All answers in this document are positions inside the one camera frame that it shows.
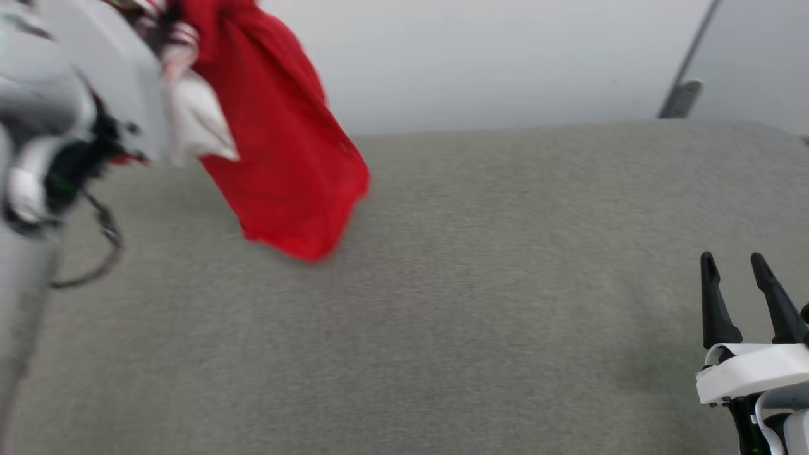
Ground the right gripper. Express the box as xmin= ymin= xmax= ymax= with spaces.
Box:
xmin=695 ymin=251 xmax=809 ymax=455

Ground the red Bulls 23 jersey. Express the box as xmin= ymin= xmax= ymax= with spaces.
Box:
xmin=107 ymin=0 xmax=371 ymax=263

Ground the grey vertical wall trim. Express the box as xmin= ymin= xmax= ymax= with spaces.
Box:
xmin=656 ymin=0 xmax=722 ymax=120

